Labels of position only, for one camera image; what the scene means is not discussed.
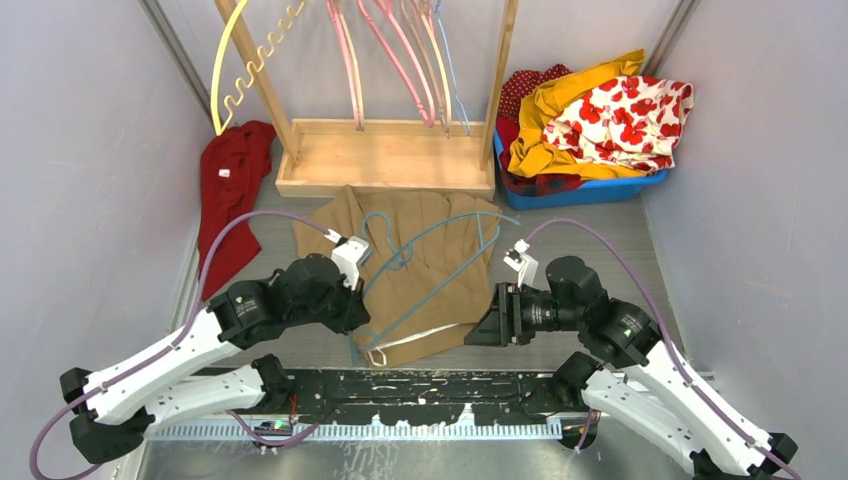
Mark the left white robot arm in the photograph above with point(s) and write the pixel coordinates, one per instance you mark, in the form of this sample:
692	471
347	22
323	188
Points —
117	408

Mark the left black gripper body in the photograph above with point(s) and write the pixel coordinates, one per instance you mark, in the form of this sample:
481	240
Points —
336	310

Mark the teal blue wire hanger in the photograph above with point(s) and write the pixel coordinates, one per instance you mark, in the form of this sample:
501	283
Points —
419	284

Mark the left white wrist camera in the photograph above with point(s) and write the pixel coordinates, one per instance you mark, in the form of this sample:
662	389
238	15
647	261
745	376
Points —
349	254

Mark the wooden hanger rack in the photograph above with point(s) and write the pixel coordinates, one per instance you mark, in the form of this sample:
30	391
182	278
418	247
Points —
326	155

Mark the blue plastic bin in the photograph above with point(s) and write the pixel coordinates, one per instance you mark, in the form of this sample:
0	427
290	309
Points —
591	192

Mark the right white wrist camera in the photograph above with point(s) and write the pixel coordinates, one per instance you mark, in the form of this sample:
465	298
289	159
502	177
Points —
522	263

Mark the yellow wavy hanger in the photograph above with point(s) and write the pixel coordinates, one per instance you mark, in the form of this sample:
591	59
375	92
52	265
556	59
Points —
241	64

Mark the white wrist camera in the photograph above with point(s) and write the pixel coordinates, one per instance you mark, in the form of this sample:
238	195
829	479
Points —
522	263
349	254

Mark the tan brown skirt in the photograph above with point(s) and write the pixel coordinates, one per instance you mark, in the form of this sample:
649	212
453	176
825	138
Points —
418	210

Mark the red polka dot garment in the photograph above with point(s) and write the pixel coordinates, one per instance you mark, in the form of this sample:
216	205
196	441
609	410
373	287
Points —
521	84

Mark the beige hanger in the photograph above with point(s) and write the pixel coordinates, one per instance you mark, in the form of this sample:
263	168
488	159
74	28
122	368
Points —
418	16

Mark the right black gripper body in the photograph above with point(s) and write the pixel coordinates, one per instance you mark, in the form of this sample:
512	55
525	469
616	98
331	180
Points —
529	311

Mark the white red floral garment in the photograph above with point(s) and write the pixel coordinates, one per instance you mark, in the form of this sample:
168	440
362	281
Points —
626	127

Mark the white slotted cable duct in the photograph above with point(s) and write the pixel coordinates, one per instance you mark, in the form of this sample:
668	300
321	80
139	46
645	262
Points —
464	430

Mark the light blue hanger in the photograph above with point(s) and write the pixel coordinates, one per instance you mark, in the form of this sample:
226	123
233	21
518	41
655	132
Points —
460	107

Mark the dark red garment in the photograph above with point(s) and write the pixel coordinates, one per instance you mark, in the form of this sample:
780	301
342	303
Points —
232	168

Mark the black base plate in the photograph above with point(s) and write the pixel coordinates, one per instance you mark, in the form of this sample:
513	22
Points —
418	397

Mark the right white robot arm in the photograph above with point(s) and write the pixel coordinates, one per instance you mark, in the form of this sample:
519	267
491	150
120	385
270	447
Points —
629	371

